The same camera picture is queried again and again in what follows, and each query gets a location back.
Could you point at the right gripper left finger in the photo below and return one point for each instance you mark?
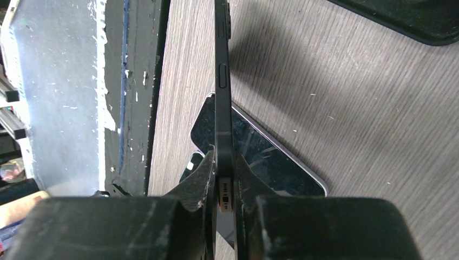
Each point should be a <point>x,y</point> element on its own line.
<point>178,225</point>

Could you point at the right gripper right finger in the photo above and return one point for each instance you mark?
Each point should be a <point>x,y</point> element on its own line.
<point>271,226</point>

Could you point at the bare black phone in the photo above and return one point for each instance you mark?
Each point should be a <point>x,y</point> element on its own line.
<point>224,166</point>

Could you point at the black phone case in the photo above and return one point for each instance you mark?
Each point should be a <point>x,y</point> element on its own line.
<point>434,23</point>

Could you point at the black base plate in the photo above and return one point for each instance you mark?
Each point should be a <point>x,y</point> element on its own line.
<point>131,39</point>

